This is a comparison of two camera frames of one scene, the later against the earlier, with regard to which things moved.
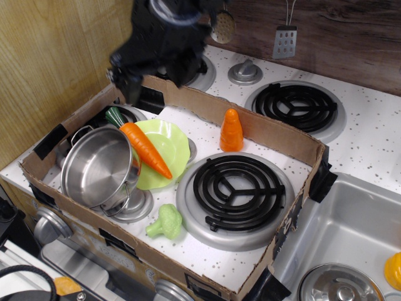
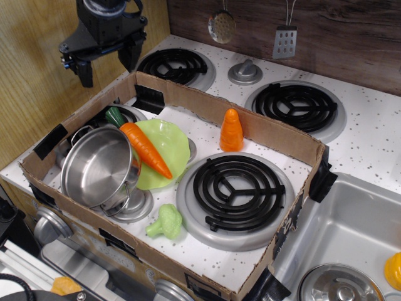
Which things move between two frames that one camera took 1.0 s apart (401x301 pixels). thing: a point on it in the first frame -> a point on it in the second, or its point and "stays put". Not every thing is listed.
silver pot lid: x=339 y=281 stays put
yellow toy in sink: x=392 y=271 stays put
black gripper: x=154 y=46 -> x=105 y=26
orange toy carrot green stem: x=143 y=148 stays put
